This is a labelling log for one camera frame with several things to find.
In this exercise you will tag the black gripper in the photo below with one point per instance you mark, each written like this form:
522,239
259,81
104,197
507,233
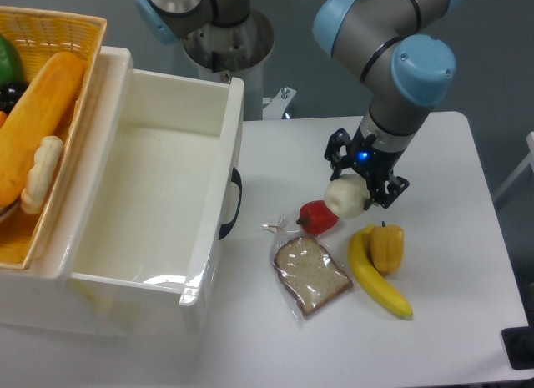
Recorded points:
372,153

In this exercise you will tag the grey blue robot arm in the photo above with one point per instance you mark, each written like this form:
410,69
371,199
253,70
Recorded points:
379,41

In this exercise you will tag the white drawer cabinet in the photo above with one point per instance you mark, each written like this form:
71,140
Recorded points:
44,295

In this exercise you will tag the open upper white drawer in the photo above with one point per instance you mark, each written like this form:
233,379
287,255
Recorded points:
153,231

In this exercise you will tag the red bell pepper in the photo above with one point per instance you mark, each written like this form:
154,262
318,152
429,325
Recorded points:
316,218

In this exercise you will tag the orange yellow bell pepper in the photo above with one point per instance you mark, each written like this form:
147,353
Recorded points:
386,246

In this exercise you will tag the yellow banana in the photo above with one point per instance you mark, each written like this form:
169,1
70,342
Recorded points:
371,280

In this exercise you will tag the bagged bread slice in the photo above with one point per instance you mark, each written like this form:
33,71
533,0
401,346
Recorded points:
308,275

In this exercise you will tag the black device at edge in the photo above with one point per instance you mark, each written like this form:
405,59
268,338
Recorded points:
518,342

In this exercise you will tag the small cream pastry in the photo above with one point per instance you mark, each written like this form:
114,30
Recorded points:
40,176

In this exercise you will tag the orange baguette loaf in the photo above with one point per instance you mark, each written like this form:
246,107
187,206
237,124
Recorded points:
35,116

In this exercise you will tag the yellow wicker basket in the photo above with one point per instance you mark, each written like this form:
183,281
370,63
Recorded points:
37,35

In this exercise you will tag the dark purple grapes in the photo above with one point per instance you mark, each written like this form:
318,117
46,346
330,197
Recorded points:
10,93

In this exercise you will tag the green bell pepper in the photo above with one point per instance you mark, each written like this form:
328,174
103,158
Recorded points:
11,67

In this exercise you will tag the white table frame bracket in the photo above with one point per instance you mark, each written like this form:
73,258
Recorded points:
279,106

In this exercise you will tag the black drawer handle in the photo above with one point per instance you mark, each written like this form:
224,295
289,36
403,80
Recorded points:
226,227

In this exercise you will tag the white frame at right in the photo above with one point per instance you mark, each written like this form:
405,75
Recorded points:
518,176

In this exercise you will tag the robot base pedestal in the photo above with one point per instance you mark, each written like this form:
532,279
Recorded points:
221,54

